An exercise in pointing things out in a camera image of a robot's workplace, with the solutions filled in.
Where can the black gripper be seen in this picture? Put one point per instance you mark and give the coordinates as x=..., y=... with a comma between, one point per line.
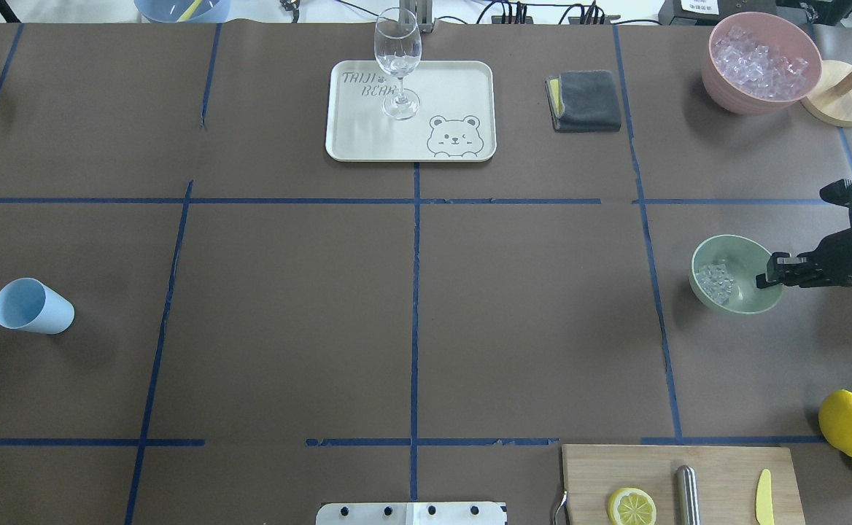
x=843, y=253

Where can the green bowl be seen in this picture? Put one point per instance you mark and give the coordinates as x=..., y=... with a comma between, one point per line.
x=745, y=259

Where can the light blue plastic cup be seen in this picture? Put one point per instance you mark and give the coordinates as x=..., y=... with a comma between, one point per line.
x=28, y=305

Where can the ice cubes in green bowl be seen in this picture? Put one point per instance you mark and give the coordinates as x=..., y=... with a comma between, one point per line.
x=716, y=282

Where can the pink bowl with ice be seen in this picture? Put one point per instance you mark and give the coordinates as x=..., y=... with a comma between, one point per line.
x=757, y=63

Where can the blue bowl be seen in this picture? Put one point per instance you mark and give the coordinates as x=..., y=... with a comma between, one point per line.
x=184, y=11

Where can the whole yellow lemon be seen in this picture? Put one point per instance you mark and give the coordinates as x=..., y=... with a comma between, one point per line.
x=835, y=420

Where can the wooden stand base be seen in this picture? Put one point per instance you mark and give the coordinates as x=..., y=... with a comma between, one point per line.
x=830, y=100

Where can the wooden cutting board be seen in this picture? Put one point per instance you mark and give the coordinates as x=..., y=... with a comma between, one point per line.
x=727, y=478

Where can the yellow plastic knife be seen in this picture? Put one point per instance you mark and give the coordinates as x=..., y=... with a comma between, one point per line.
x=764, y=511

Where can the grey folded cloth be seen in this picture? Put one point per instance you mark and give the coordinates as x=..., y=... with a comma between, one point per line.
x=583, y=101

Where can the lemon half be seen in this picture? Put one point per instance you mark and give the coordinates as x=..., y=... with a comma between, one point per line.
x=630, y=505

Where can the clear wine glass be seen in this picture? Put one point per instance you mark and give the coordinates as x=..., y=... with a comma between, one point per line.
x=397, y=45

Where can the metal knife handle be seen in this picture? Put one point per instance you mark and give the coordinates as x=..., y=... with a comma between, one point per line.
x=688, y=498

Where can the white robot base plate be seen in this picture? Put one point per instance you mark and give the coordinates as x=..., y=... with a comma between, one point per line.
x=478, y=512

